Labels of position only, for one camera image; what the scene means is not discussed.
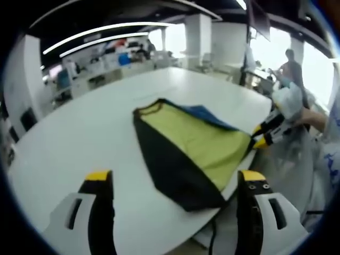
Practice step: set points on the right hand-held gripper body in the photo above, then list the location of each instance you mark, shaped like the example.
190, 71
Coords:
289, 101

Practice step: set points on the person's right hand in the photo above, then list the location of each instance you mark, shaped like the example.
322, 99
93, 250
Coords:
313, 119

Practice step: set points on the person's white printed shirt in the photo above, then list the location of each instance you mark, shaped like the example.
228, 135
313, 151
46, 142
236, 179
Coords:
329, 172

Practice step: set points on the dark hanging screen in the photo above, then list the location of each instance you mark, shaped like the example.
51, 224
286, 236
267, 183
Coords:
259, 18

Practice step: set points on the white square pillar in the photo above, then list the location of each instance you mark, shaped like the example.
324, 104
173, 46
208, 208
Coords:
197, 40
24, 74

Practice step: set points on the white cabinet row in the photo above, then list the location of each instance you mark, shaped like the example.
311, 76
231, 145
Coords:
106, 77

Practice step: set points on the yellow blue grey garment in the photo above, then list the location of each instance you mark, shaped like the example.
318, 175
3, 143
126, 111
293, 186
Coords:
199, 138

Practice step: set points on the blue storage bin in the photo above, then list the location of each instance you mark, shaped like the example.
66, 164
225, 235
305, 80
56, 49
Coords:
124, 58

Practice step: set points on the metal stand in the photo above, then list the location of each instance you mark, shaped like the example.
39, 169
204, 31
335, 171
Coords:
245, 63

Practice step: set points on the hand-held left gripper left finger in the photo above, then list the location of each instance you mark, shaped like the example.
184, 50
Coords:
103, 225

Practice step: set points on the ceiling light strip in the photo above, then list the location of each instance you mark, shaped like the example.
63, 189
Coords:
103, 41
106, 29

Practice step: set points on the black cabinet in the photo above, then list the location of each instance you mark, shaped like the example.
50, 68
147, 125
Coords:
28, 119

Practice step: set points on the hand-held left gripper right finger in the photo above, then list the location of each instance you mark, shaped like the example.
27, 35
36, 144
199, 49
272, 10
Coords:
247, 225

